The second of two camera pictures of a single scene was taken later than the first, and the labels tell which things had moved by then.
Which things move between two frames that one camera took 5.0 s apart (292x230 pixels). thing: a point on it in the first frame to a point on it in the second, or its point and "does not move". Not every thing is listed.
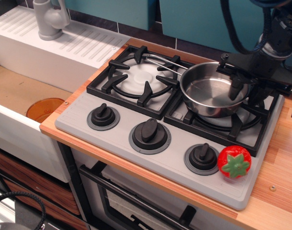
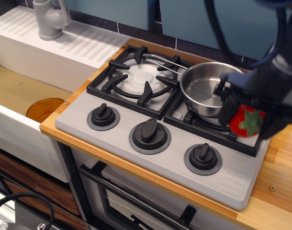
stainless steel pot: [204, 86] does not move
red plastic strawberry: [234, 161] to [246, 121]
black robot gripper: [251, 68] to [263, 87]
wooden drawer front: [57, 194] does not move
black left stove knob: [103, 118] does not move
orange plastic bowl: [40, 109] does not move
